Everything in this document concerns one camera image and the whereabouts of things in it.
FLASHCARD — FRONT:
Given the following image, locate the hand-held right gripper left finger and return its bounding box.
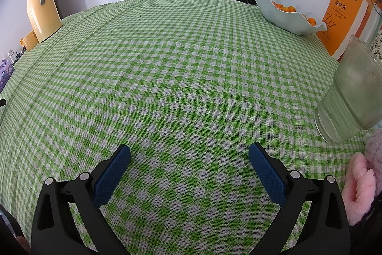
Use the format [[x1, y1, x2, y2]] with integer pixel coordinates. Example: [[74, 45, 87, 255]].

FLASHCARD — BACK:
[[30, 144, 131, 255]]

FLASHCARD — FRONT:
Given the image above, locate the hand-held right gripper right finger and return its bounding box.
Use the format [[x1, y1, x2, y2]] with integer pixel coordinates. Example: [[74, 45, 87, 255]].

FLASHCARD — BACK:
[[249, 141, 350, 255]]

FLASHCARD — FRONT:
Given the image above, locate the person's right forearm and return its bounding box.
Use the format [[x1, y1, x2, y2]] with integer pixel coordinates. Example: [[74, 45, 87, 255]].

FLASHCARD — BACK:
[[341, 152, 377, 226]]

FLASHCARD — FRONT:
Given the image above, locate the person's left hand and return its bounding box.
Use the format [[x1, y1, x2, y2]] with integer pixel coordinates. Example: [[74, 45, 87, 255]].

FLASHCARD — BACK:
[[16, 235, 32, 255]]

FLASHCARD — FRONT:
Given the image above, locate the purple tissue pack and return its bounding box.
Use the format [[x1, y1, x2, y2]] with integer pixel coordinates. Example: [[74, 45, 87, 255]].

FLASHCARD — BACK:
[[0, 59, 15, 93]]

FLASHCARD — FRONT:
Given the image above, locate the yellow ceramic cup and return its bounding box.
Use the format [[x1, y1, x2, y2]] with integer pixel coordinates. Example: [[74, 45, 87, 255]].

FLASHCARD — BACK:
[[20, 29, 40, 52]]

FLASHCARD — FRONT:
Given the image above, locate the yellow thermos jug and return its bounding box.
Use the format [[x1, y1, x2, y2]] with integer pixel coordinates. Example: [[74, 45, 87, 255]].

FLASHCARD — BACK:
[[26, 0, 64, 43]]

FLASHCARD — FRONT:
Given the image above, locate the clear glass cup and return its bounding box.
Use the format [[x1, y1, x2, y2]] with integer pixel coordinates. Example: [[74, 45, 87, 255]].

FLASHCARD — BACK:
[[314, 34, 382, 146]]

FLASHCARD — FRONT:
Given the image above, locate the grey pink fluffy cloth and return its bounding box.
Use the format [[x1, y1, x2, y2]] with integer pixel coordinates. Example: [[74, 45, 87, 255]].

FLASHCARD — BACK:
[[365, 129, 382, 160]]

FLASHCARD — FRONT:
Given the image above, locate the black smartphone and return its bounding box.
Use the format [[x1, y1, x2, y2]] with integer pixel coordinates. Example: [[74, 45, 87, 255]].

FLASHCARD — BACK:
[[0, 206, 25, 244]]

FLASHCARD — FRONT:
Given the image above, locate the green checked tablecloth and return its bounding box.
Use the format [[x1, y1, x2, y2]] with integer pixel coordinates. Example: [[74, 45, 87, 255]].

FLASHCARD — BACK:
[[0, 0, 377, 255]]

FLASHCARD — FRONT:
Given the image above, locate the pale green fruit bowl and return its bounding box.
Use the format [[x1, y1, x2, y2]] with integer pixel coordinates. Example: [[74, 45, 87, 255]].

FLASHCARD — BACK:
[[249, 0, 329, 36]]

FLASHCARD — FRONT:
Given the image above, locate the orange textbook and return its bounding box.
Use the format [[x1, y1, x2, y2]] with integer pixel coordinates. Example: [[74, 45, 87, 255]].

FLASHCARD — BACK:
[[350, 0, 380, 45], [316, 0, 371, 62]]

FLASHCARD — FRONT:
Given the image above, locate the pile of oranges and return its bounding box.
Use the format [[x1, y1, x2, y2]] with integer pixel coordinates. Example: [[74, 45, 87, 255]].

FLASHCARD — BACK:
[[273, 2, 317, 26]]

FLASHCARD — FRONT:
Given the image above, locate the floral print ceramic jar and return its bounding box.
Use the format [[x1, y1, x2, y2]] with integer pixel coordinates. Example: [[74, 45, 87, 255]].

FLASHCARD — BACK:
[[369, 29, 382, 62]]

